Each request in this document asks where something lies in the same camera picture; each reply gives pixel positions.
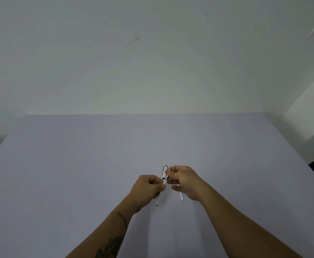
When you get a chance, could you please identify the person's left hand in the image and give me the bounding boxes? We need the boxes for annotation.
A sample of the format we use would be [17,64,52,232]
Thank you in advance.
[126,174,167,215]

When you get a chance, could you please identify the person's right hand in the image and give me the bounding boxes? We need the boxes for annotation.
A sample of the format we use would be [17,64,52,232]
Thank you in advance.
[167,166,214,202]

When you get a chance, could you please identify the white pen body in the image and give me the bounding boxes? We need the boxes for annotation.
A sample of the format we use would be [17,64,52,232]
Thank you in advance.
[155,166,172,206]

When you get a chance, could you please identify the person's right forearm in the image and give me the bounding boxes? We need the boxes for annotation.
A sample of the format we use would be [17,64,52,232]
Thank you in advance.
[199,185,305,258]

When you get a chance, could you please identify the person's left forearm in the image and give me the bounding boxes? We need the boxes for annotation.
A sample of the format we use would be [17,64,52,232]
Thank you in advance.
[65,197,136,258]

